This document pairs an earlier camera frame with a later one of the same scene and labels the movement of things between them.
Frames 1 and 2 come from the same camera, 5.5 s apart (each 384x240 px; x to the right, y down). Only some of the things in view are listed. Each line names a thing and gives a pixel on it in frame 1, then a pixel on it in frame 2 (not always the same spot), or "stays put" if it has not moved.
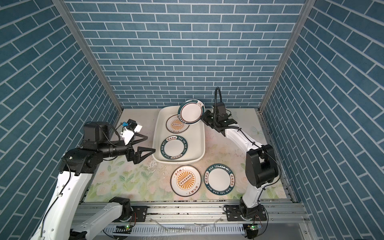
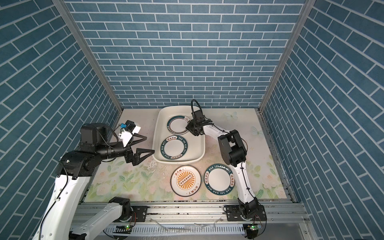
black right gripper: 205,116 to 189,127
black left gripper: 131,156 stays put
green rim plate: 174,147 stays put
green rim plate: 219,179 stays put
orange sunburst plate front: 185,181 stays put
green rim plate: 190,111 to 176,125
